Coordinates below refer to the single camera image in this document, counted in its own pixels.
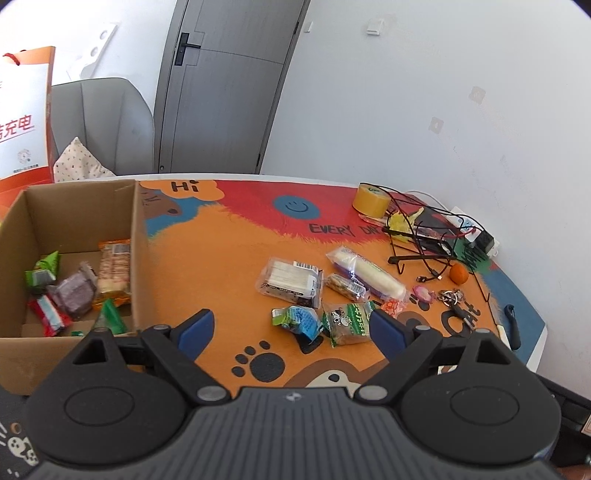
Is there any black wire stand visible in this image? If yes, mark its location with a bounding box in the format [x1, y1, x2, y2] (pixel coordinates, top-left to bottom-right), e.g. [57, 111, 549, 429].
[386, 230, 498, 304]

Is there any bunch of keys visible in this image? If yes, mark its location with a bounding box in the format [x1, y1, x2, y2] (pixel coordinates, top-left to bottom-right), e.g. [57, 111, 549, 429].
[437, 289, 476, 326]

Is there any black red notebook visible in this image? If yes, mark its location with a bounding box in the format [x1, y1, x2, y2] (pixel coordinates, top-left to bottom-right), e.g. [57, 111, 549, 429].
[405, 193, 463, 241]

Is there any purple cake packet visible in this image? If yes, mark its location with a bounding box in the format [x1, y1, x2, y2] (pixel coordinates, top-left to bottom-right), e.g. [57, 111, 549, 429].
[48, 263, 98, 319]

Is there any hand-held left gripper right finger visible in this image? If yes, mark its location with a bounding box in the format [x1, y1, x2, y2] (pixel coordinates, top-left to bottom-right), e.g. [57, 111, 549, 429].
[355, 309, 514, 403]

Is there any orange cracker packet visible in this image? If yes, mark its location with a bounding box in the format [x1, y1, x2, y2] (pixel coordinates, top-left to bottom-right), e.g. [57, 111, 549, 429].
[94, 239, 134, 308]

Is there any brown cardboard box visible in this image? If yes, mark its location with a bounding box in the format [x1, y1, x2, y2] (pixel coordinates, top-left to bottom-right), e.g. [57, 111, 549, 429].
[0, 179, 153, 396]

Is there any clear packet of white rolls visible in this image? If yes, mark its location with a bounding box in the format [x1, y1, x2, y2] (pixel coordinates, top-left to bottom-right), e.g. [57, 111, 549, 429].
[326, 246, 407, 301]

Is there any colourful cat print mat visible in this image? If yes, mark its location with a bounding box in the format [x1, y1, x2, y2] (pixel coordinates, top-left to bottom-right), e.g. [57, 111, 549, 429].
[136, 178, 548, 389]

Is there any tangled black cable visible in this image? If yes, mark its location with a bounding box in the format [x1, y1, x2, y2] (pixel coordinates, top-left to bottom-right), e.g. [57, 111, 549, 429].
[372, 185, 491, 273]

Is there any blue green snack packet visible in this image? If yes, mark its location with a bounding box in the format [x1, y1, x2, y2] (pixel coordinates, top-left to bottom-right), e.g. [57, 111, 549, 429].
[271, 305, 325, 338]

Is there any green white cow packet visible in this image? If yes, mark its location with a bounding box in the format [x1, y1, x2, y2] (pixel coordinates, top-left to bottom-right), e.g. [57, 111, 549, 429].
[321, 300, 378, 348]

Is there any black printed cloth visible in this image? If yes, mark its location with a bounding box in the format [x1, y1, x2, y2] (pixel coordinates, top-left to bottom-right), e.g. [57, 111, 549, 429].
[0, 387, 43, 480]

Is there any white foam piece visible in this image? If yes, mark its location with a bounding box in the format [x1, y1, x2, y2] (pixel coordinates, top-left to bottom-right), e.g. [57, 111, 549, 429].
[65, 21, 116, 86]

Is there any grey chair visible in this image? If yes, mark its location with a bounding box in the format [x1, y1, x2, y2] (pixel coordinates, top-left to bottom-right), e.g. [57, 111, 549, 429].
[50, 78, 156, 179]

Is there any small orange snack packet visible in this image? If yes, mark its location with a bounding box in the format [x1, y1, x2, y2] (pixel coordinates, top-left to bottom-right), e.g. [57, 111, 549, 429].
[379, 297, 410, 317]

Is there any black door handle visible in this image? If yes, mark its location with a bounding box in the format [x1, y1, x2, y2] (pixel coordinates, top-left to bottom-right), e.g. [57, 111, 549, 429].
[175, 32, 203, 67]

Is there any yellow tape roll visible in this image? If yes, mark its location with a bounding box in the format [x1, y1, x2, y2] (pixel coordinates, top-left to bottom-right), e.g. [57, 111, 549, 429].
[353, 182, 396, 218]

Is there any white dotted cushion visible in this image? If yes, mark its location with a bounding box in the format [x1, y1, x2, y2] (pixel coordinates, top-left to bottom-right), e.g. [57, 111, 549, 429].
[52, 137, 116, 184]

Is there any black usb cable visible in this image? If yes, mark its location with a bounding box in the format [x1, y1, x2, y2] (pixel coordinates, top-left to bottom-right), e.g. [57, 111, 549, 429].
[416, 257, 456, 282]

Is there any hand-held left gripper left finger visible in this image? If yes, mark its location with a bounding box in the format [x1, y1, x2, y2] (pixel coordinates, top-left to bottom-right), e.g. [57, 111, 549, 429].
[68, 309, 232, 408]

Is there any black peeler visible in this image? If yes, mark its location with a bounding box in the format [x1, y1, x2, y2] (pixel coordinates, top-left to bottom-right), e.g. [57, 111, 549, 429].
[503, 304, 522, 347]

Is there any white wafer packet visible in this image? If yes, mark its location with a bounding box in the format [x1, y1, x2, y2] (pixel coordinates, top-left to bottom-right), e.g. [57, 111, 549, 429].
[257, 257, 324, 308]

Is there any grey door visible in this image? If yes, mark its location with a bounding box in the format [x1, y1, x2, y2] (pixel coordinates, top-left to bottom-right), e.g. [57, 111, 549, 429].
[154, 0, 311, 175]

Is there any dark green snack packet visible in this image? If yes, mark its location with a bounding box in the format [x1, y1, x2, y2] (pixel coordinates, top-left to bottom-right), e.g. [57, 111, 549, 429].
[94, 298, 128, 336]

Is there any white power strip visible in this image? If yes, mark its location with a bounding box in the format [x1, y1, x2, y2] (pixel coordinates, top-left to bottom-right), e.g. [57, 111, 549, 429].
[450, 206, 501, 258]

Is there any light green snack packet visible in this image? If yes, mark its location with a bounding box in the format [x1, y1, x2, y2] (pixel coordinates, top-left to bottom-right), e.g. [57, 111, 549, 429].
[25, 251, 64, 296]

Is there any clear brown bar packet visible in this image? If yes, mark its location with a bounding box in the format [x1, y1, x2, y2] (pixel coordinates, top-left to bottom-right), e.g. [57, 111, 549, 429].
[325, 272, 370, 301]

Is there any orange white paper bag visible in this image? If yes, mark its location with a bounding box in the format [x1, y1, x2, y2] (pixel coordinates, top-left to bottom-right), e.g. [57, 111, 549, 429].
[0, 45, 57, 223]

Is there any red snack packet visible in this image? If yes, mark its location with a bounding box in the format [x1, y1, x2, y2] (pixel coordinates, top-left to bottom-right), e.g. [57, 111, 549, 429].
[27, 295, 70, 337]

